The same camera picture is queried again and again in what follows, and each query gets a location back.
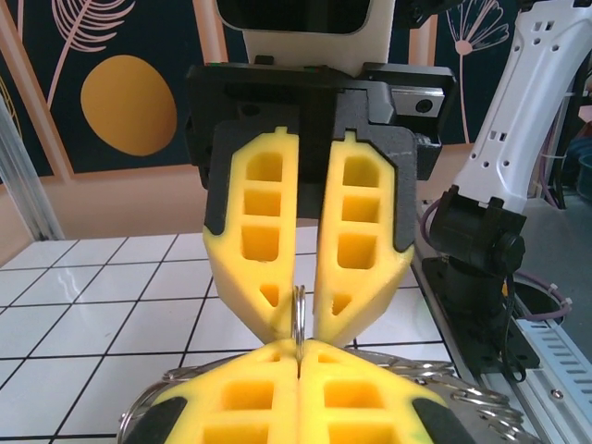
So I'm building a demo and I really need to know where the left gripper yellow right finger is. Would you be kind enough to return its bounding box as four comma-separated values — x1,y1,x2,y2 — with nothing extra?
298,339,466,444

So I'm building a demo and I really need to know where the slotted grey cable duct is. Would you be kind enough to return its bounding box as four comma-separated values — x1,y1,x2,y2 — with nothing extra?
515,316,592,417

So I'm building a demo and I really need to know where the aluminium frame post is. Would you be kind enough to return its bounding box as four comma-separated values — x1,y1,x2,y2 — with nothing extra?
0,94,66,241

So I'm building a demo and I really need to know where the aluminium mounting rail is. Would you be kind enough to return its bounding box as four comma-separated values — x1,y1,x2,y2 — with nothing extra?
413,198,592,444

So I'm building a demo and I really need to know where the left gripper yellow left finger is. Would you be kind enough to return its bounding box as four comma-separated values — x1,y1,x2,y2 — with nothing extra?
120,339,302,444

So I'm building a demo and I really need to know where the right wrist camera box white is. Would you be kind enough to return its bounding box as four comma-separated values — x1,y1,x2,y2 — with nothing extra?
215,0,398,79

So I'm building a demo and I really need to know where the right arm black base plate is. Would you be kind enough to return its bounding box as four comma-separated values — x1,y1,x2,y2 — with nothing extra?
421,256,542,374

